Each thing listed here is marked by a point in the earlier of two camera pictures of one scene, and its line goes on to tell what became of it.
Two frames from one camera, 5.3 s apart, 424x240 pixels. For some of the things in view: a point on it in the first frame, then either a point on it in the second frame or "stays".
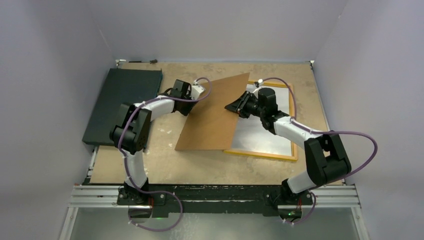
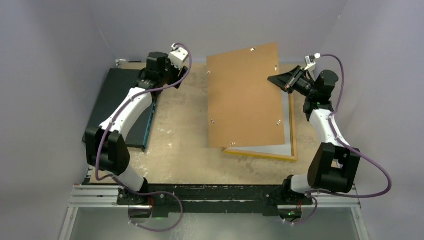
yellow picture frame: [293, 157] stays
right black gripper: [240, 103] -> [288, 81]
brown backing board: [208, 125] -> [244, 108]
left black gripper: [187, 111] -> [178, 74]
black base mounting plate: [215, 200] stays
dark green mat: [121, 86] stays
